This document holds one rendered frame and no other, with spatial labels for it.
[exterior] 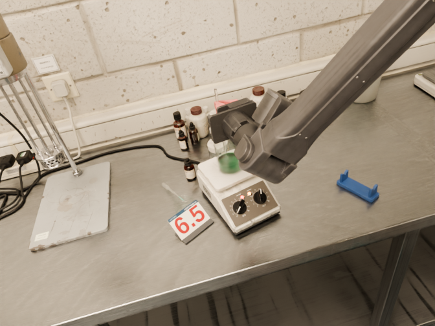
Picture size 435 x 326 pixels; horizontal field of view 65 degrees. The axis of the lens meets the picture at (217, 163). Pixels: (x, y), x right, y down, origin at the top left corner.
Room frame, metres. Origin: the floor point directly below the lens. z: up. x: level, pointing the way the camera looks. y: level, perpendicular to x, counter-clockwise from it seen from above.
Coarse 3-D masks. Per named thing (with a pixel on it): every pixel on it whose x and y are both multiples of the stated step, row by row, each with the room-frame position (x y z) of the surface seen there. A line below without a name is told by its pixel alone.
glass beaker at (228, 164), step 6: (216, 144) 0.67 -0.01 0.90; (222, 144) 0.68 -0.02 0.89; (228, 144) 0.69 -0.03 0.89; (216, 150) 0.64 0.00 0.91; (222, 150) 0.63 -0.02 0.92; (228, 150) 0.63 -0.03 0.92; (216, 156) 0.65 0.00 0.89; (222, 156) 0.63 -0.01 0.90; (228, 156) 0.63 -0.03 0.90; (234, 156) 0.63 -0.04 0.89; (222, 162) 0.63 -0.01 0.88; (228, 162) 0.63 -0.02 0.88; (234, 162) 0.63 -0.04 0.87; (222, 168) 0.64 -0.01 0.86; (228, 168) 0.63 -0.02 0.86; (234, 168) 0.63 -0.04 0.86; (228, 174) 0.63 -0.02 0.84; (234, 174) 0.63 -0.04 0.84
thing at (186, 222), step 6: (198, 204) 0.61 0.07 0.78; (186, 210) 0.59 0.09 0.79; (192, 210) 0.59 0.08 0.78; (198, 210) 0.59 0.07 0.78; (180, 216) 0.58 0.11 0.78; (186, 216) 0.58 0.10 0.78; (192, 216) 0.58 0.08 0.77; (198, 216) 0.58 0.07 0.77; (204, 216) 0.58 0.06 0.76; (174, 222) 0.56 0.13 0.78; (180, 222) 0.56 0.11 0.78; (186, 222) 0.57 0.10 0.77; (192, 222) 0.57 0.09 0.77; (198, 222) 0.57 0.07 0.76; (180, 228) 0.55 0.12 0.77; (186, 228) 0.55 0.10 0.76; (192, 228) 0.55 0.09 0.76; (180, 234) 0.54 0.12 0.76
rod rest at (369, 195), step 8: (344, 176) 0.62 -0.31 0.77; (344, 184) 0.60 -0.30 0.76; (352, 184) 0.60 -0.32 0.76; (360, 184) 0.59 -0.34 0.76; (376, 184) 0.56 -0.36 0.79; (352, 192) 0.58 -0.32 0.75; (360, 192) 0.57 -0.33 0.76; (368, 192) 0.56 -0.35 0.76; (376, 192) 0.56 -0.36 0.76; (368, 200) 0.54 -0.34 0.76
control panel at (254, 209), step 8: (256, 184) 0.61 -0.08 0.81; (264, 184) 0.60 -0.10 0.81; (240, 192) 0.59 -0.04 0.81; (248, 192) 0.59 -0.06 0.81; (264, 192) 0.59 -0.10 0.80; (224, 200) 0.57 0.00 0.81; (232, 200) 0.57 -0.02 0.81; (240, 200) 0.57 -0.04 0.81; (248, 200) 0.57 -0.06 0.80; (272, 200) 0.57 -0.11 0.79; (232, 208) 0.55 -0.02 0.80; (248, 208) 0.55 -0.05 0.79; (256, 208) 0.55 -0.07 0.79; (264, 208) 0.55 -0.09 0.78; (272, 208) 0.55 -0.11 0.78; (232, 216) 0.54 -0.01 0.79; (240, 216) 0.54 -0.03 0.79; (248, 216) 0.54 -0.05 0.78; (256, 216) 0.54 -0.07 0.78; (240, 224) 0.52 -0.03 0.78
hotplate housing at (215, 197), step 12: (204, 180) 0.65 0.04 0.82; (252, 180) 0.62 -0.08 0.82; (264, 180) 0.62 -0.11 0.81; (204, 192) 0.66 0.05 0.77; (216, 192) 0.60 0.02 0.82; (228, 192) 0.59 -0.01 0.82; (216, 204) 0.59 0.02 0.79; (228, 216) 0.54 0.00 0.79; (264, 216) 0.54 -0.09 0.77; (240, 228) 0.52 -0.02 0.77
